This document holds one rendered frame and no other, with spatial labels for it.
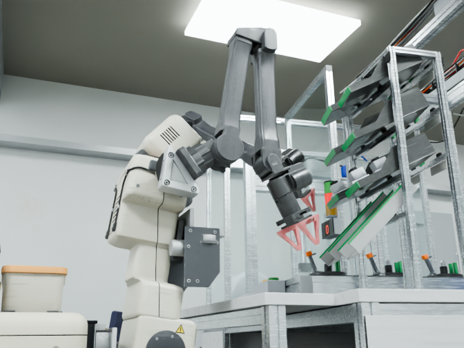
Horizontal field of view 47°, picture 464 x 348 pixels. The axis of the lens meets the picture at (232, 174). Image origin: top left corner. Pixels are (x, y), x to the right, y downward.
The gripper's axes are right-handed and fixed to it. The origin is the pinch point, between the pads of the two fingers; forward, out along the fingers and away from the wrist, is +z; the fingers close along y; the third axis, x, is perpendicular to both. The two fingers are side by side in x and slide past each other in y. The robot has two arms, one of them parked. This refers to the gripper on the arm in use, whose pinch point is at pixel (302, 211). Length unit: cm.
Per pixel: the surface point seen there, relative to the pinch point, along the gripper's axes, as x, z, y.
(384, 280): -6.3, 35.5, -12.9
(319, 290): 13.3, 24.0, -1.7
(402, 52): -35, -33, -40
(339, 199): -1.2, -1.3, -16.0
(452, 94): -159, 21, 7
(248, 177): -83, 10, 106
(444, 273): -39, 57, -15
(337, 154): -12.0, -12.9, -15.3
